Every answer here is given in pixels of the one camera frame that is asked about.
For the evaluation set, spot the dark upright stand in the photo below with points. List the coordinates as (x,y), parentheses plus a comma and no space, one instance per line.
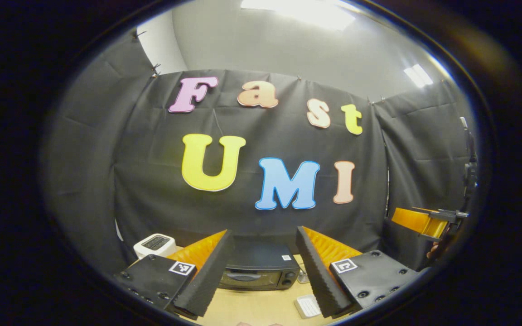
(469,172)

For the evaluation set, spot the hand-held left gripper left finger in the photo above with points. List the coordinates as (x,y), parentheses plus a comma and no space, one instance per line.
(206,280)

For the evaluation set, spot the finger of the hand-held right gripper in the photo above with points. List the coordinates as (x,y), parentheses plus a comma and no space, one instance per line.
(417,222)
(442,211)

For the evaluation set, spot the white ribbed tray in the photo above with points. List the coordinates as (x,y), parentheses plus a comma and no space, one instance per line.
(307,306)

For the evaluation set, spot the black electric oven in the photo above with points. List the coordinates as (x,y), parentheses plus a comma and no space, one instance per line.
(256,262)

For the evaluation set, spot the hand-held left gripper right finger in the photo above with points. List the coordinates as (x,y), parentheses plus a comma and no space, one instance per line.
(320,280)

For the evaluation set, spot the white toaster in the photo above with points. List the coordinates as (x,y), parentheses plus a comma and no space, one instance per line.
(154,244)

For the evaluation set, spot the ceiling light panel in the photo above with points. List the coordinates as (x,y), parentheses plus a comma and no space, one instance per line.
(418,75)
(302,13)

